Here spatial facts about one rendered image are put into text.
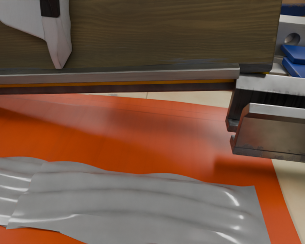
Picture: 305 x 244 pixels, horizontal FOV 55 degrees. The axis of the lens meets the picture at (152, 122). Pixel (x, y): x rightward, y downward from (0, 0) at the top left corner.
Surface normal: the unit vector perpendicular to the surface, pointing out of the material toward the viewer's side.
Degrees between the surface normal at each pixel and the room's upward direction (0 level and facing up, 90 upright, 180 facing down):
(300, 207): 0
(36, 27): 84
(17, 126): 0
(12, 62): 91
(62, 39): 110
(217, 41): 91
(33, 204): 33
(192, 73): 91
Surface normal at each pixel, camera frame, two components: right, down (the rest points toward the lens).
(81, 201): 0.15, -0.41
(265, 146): -0.09, 0.53
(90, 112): 0.07, -0.84
